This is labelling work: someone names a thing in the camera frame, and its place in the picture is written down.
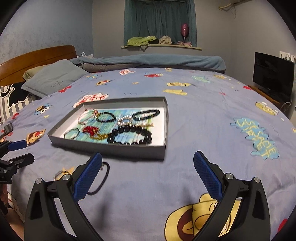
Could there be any thin silver bangle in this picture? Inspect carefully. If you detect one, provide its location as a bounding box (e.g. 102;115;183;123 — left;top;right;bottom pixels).
63;128;80;140

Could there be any black elastic hair tie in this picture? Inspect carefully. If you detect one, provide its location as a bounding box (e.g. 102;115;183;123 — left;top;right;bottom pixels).
86;161;111;195

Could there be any pink cord bracelet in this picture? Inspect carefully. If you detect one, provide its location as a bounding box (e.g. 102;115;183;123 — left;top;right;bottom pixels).
77;108;100;126

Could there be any red bead gold chain bracelet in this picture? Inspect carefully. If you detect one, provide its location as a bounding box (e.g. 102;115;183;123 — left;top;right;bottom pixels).
82;126;110;141

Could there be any small dark bead bracelet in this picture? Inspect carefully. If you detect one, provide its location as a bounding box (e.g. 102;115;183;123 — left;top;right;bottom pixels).
95;111;117;123

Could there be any pearl bracelet with clip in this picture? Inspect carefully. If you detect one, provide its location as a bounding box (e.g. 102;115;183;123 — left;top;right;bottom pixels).
117;115;155;128

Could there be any large black bead bracelet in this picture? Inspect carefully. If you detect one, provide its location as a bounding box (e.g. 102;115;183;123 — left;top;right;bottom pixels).
107;124;153;146

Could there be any dark blue beaded bracelet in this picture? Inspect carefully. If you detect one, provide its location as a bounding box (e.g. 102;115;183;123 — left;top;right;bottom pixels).
131;108;161;122

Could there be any black white striped pillow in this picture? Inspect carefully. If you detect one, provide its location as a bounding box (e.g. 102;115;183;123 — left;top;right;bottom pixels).
1;81;37;124

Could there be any olive pillow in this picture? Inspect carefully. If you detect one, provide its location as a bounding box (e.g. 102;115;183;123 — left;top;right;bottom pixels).
22;65;47;81

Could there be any wooden headboard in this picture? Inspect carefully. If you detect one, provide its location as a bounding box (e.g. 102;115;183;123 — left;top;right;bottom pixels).
0;45;77;86

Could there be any grey-blue pillow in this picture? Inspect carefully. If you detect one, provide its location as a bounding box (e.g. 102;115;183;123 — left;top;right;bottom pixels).
21;59;88;98

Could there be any cartoon print blue bedsheet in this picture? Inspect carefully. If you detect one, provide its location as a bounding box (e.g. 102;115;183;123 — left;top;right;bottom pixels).
4;68;295;240

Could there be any printed blue-green paper sheet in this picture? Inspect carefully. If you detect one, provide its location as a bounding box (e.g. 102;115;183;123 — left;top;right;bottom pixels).
65;108;165;146

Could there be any grey shallow cardboard tray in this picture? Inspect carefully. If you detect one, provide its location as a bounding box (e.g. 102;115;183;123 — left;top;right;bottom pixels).
48;97;168;160

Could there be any teal folded blanket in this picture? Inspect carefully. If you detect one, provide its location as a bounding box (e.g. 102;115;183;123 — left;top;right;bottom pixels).
70;54;226;73

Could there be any black flat monitor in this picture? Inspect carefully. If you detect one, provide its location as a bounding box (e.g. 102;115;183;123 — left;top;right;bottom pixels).
252;52;295;102

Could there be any green cloth on shelf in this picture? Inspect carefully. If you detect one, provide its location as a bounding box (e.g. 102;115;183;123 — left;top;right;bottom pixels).
127;36;157;47

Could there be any wooden window shelf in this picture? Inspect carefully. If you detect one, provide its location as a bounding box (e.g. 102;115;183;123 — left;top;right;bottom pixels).
120;44;202;51

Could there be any beige cloth on shelf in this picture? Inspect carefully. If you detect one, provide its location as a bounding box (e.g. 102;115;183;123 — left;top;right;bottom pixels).
159;35;172;45

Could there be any dark green curtain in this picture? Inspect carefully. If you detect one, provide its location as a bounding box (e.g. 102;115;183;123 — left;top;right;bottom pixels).
123;1;197;47

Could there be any purple balloon ornament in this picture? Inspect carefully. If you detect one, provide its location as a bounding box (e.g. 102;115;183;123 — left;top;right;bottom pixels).
181;23;189;43

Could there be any wall socket strip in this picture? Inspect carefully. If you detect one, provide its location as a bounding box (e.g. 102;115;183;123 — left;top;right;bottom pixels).
279;51;296;64

